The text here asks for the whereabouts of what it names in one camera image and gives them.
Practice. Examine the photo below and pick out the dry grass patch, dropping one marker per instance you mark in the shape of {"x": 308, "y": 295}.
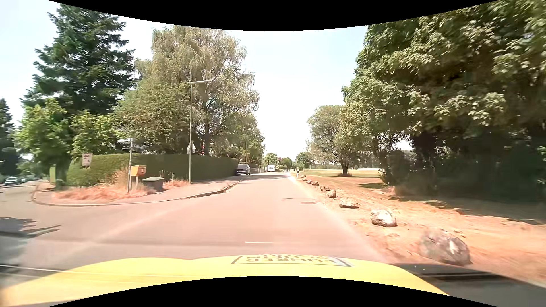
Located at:
{"x": 98, "y": 192}

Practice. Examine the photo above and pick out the car's own bonnet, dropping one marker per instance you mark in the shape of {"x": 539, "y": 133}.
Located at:
{"x": 213, "y": 273}

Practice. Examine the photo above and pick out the row of boulders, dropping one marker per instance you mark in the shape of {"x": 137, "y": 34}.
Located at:
{"x": 443, "y": 247}

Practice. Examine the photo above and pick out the tall lamp post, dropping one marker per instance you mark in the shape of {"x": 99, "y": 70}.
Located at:
{"x": 190, "y": 128}

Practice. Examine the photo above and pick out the small sign board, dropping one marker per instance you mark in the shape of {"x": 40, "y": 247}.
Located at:
{"x": 86, "y": 159}

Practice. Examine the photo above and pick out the broad lone tree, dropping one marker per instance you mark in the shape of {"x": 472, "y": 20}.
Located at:
{"x": 337, "y": 136}

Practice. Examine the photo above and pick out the grey asphalt road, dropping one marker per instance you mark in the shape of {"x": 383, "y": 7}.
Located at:
{"x": 256, "y": 213}

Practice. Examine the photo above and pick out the trimmed green hedge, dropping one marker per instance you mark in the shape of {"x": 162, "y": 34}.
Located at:
{"x": 183, "y": 166}

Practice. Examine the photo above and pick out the tall dark conifer tree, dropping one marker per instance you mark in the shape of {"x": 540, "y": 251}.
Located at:
{"x": 85, "y": 64}

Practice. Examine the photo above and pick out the parked dark car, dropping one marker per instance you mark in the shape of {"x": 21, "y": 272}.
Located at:
{"x": 243, "y": 169}

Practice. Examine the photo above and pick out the grey-green street cabinet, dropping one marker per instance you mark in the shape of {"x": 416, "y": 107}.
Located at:
{"x": 152, "y": 183}

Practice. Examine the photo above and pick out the dense roadside wood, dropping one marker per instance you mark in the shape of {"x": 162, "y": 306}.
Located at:
{"x": 460, "y": 98}

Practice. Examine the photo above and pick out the light green bushy tree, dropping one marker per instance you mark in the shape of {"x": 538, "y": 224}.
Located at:
{"x": 51, "y": 136}

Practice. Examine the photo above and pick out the street name sign post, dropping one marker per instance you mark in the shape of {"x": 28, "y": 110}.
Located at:
{"x": 129, "y": 166}

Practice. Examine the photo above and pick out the triangular road sign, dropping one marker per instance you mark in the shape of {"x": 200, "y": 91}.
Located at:
{"x": 191, "y": 148}

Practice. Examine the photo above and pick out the parked cars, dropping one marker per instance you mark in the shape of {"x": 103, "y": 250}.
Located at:
{"x": 15, "y": 180}

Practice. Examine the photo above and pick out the dry bare earth verge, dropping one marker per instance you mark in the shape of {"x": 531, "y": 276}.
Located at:
{"x": 426, "y": 213}

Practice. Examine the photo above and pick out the large leafy tree group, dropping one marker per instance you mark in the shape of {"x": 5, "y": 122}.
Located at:
{"x": 200, "y": 94}

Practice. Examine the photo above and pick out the yellow post box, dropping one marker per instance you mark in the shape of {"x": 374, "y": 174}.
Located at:
{"x": 138, "y": 170}

